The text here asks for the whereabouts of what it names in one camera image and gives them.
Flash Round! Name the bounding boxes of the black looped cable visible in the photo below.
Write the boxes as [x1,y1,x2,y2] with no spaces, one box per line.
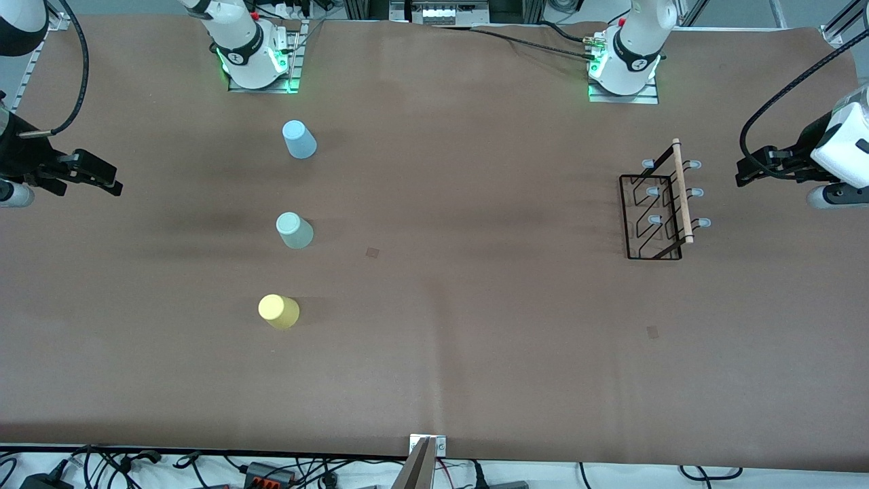
[679,465,744,480]

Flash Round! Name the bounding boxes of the black wire cup holder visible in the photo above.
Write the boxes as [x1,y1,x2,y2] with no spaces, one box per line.
[619,139,711,261]

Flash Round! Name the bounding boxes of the grey angled post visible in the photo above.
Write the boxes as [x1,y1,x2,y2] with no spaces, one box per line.
[392,437,435,489]

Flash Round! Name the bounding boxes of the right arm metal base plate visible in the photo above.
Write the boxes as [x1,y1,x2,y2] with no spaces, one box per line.
[227,20,310,94]

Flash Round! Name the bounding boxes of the thick black cable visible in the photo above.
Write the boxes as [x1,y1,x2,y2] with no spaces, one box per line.
[540,20,595,46]

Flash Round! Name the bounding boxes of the aluminium frame rail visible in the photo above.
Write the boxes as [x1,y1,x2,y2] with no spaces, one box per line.
[820,0,869,47]
[10,12,70,114]

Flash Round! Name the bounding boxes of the thin black cable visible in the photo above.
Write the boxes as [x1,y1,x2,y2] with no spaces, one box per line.
[434,26,598,63]

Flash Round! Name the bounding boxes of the white power strip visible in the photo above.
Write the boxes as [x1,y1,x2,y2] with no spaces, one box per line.
[390,0,489,26]

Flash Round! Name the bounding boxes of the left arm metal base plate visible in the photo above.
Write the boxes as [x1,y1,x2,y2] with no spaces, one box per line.
[587,75,659,105]

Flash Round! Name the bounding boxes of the light blue plastic cup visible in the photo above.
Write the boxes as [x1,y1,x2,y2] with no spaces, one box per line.
[282,120,318,160]

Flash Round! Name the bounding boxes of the black cable tangle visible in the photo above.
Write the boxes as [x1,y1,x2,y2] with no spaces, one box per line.
[0,445,408,489]

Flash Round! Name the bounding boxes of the pale green plastic cup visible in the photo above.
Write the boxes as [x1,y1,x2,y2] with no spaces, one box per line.
[276,212,314,249]

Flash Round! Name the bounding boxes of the yellow plastic cup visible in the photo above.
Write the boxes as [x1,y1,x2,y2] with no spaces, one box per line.
[258,294,300,330]

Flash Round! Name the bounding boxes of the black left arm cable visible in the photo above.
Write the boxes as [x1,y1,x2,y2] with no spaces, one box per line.
[740,31,869,179]

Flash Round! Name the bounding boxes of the black power adapter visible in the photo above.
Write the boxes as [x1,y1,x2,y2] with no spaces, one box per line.
[19,472,74,489]

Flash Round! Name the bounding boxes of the grey connector block orange levers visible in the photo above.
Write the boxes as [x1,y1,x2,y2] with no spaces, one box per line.
[243,462,297,487]

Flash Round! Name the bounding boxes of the brown paper table cover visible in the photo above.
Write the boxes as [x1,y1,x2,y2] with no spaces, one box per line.
[0,15,869,473]

